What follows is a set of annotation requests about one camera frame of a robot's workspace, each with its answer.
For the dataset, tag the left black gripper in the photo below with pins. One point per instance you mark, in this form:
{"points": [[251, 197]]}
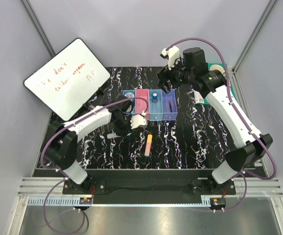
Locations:
{"points": [[126, 131]]}

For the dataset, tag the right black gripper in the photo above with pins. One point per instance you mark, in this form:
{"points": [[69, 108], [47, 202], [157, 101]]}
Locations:
{"points": [[164, 75]]}

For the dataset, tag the purple bin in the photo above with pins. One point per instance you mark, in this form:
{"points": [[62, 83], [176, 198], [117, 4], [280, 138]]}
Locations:
{"points": [[166, 111]]}

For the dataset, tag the red pen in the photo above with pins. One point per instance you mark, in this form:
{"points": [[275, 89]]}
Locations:
{"points": [[170, 106]]}

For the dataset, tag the pink bin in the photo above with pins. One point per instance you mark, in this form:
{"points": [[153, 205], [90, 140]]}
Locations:
{"points": [[140, 105]]}

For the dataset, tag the sky blue bin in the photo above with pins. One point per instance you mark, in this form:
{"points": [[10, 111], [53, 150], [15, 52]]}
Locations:
{"points": [[155, 109]]}

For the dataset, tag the blue ink bottle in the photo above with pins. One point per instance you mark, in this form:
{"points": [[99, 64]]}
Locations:
{"points": [[129, 94]]}

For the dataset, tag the light blue bin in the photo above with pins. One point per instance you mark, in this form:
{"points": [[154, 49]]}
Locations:
{"points": [[131, 110]]}

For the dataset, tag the orange pink highlighter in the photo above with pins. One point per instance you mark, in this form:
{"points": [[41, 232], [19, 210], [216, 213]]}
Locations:
{"points": [[148, 145]]}

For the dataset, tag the green book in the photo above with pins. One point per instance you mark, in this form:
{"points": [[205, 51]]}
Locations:
{"points": [[197, 96]]}

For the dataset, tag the yellow mug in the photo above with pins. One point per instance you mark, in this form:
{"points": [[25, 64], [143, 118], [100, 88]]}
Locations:
{"points": [[217, 67]]}

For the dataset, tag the grey marker with blue cap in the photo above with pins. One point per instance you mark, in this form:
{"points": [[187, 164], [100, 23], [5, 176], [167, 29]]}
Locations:
{"points": [[112, 135]]}

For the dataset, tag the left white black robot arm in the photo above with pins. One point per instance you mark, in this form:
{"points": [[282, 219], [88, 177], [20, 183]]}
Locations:
{"points": [[59, 149]]}

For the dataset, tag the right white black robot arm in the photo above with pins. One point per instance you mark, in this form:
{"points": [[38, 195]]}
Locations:
{"points": [[190, 67]]}

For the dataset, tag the black marble pattern mat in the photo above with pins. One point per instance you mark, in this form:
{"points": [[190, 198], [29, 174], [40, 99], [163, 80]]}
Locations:
{"points": [[198, 138]]}

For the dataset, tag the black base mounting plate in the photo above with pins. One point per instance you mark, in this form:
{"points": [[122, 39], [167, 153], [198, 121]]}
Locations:
{"points": [[192, 181]]}

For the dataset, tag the white dry-erase board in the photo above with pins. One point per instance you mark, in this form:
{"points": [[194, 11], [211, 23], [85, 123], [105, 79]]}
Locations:
{"points": [[69, 79]]}

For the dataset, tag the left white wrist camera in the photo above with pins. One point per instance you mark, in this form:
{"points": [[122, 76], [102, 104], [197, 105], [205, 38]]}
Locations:
{"points": [[138, 120]]}

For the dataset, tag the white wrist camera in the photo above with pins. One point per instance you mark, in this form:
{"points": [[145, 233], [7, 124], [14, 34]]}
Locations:
{"points": [[138, 120], [171, 55]]}

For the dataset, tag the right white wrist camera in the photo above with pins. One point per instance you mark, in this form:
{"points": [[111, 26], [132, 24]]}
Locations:
{"points": [[171, 55]]}

